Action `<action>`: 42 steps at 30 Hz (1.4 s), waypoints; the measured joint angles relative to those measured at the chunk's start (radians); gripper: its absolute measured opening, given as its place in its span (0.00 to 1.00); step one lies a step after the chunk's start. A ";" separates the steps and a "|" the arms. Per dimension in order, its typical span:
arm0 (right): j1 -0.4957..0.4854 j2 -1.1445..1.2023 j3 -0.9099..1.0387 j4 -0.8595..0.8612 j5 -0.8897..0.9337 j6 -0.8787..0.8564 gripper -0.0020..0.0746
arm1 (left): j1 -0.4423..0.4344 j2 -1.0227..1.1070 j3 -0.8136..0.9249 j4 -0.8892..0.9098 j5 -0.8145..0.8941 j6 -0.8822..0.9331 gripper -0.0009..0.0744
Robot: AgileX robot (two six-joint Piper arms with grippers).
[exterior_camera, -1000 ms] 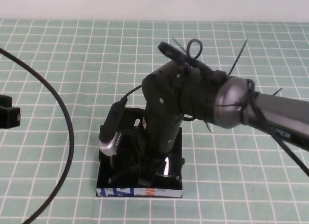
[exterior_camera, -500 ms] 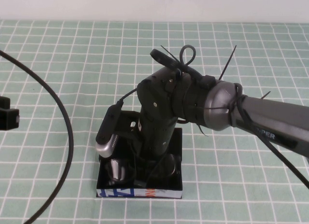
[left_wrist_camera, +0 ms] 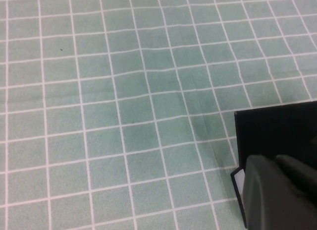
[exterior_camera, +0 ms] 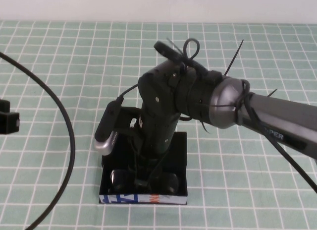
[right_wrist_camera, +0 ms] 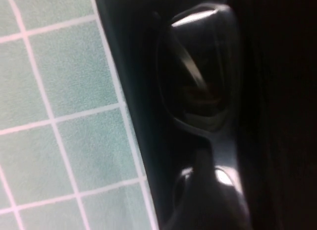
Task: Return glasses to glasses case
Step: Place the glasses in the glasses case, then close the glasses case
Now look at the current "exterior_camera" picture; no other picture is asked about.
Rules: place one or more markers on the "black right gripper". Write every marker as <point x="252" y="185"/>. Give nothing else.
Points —
<point x="156" y="111"/>

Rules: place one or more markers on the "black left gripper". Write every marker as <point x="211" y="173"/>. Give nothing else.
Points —
<point x="10" y="123"/>

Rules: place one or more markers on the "black framed glasses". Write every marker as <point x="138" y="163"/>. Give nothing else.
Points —
<point x="119" y="180"/>

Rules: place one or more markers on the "black printed glasses case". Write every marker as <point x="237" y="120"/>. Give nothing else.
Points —
<point x="178" y="153"/>

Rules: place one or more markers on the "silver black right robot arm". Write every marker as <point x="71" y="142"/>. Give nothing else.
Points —
<point x="272" y="108"/>

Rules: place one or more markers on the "black zip tie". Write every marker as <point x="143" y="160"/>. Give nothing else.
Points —
<point x="272" y="93"/>
<point x="174" y="45"/>
<point x="205" y="128"/>
<point x="234" y="57"/>

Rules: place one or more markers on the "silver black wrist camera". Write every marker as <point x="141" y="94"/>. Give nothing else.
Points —
<point x="106" y="135"/>

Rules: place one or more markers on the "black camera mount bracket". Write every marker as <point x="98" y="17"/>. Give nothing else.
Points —
<point x="126" y="118"/>

